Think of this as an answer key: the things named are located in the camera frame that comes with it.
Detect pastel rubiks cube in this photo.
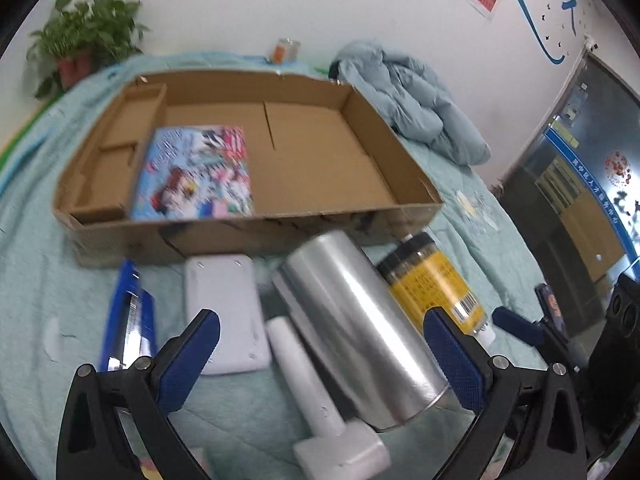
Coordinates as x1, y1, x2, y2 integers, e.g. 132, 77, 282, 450
140, 448, 210, 480

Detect large cardboard tray box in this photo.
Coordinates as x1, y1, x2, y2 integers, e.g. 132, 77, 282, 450
52, 70, 442, 266

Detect light blue puffer jacket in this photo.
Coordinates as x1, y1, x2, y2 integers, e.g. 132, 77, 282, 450
329, 40, 491, 166

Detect white hair dryer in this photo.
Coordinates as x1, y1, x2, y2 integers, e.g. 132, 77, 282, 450
266, 316, 390, 480

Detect yellow label jar black lid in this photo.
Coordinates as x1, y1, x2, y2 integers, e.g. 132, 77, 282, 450
376, 232, 488, 336

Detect blue stapler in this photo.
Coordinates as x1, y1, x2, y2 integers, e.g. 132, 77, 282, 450
98, 259, 157, 372

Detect colourful game box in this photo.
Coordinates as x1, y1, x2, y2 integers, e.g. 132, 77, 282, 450
130, 125, 254, 222

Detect silver metal cylinder can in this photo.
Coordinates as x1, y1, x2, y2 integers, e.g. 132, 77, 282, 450
272, 231, 448, 431

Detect cardboard divider insert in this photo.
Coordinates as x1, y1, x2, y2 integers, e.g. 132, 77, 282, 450
60, 82, 167, 224

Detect potted plant red pot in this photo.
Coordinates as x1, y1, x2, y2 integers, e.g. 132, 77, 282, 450
26, 0, 149, 100

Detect white plastic rectangular box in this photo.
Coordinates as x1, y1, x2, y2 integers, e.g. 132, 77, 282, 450
184, 255, 271, 376

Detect glass door with posters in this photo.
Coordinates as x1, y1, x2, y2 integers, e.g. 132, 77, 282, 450
500, 54, 639, 336

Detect white spray bottle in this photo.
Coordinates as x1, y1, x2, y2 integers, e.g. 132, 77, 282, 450
475, 323, 496, 348

